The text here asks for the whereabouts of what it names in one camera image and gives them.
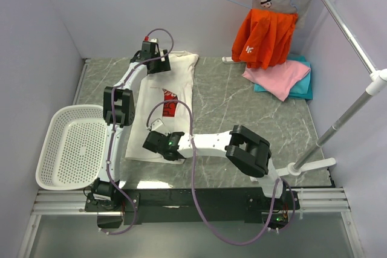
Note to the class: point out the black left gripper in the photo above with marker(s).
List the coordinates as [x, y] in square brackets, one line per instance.
[164, 66]

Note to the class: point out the teal folded t-shirt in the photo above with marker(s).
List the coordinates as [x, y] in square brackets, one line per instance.
[303, 85]

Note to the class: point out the aluminium frame rail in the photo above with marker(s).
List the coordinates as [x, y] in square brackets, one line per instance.
[312, 200]

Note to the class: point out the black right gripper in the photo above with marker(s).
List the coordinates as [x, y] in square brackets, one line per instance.
[169, 135]

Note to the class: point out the orange t-shirt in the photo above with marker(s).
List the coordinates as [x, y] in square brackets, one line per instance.
[264, 38]

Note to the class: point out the white perforated laundry basket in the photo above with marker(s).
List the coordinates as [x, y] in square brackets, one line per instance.
[73, 148]

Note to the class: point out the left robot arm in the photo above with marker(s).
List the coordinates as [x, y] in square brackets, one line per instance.
[119, 114]

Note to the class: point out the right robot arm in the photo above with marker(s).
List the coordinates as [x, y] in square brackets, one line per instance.
[246, 150]

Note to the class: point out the metal clothes rack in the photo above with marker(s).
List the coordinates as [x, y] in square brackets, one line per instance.
[338, 79]

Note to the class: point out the black base beam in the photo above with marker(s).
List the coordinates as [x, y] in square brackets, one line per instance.
[247, 204]

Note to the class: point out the white t-shirt with red print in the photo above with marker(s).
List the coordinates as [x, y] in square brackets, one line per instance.
[175, 84]

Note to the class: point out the pink folded t-shirt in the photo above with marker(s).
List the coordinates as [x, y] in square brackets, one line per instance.
[281, 78]

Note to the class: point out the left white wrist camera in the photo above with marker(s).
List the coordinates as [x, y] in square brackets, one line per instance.
[153, 40]

